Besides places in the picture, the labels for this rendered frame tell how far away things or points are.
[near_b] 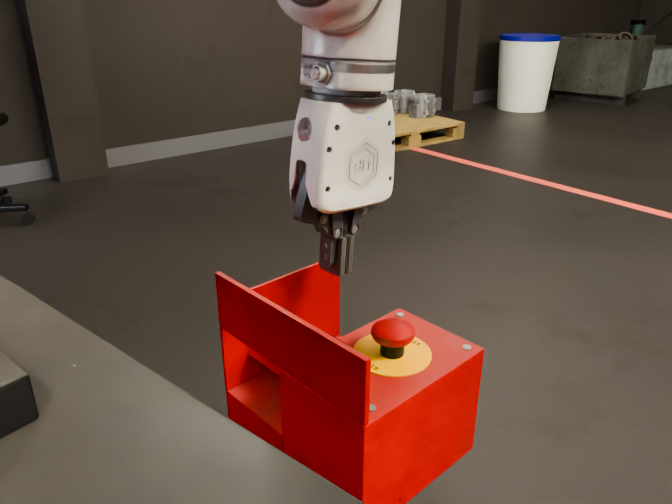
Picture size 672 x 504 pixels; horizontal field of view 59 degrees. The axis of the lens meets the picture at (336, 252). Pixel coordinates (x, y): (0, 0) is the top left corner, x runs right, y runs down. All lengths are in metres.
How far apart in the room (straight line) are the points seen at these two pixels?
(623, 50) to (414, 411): 6.27
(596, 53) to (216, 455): 6.55
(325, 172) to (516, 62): 5.53
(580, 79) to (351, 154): 6.32
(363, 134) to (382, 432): 0.26
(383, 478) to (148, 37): 3.91
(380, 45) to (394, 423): 0.31
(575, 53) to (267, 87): 3.41
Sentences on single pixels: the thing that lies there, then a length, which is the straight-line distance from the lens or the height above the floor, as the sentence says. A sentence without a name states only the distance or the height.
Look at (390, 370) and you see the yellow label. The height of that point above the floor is 0.78.
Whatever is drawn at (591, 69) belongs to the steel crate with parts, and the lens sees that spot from 6.77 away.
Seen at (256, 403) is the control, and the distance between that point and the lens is 0.62.
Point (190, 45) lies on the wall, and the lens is 4.39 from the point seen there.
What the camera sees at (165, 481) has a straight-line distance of 0.31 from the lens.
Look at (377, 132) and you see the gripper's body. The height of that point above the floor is 0.96.
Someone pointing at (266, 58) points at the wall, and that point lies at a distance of 4.70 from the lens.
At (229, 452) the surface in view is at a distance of 0.31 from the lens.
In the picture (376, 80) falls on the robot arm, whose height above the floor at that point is 1.01.
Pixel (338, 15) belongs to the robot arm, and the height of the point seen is 1.07.
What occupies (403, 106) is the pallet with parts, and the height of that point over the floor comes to 0.19.
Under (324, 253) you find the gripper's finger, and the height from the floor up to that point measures 0.85.
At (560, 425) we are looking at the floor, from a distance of 1.79.
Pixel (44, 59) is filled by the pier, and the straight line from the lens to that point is 3.90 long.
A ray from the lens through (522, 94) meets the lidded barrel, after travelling 6.06.
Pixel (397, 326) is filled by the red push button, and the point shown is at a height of 0.81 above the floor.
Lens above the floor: 1.08
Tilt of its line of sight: 24 degrees down
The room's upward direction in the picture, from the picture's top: straight up
